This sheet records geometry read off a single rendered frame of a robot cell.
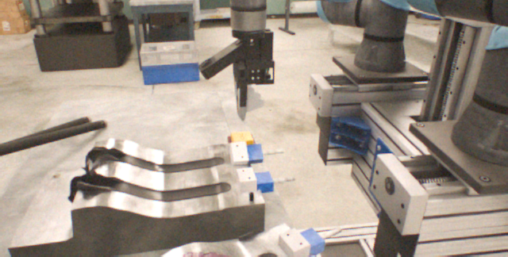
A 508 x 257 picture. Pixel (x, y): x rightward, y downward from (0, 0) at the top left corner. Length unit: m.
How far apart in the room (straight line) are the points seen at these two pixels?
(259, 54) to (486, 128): 0.44
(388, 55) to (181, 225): 0.73
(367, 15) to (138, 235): 0.82
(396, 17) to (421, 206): 0.58
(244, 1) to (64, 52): 4.16
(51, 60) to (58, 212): 4.07
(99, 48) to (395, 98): 3.96
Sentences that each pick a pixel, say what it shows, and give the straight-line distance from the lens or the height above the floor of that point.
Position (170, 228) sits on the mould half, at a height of 0.86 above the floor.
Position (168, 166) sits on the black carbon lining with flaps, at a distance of 0.92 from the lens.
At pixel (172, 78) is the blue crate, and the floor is 0.06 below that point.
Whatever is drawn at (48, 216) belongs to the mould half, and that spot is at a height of 0.86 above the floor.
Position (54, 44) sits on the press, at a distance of 4.81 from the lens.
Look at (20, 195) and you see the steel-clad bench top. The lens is 1.10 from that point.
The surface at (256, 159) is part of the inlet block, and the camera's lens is 0.89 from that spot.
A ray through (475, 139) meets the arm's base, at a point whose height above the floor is 1.07.
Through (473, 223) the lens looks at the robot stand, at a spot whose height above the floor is 0.92.
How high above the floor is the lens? 1.38
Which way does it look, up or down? 26 degrees down
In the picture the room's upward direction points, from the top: straight up
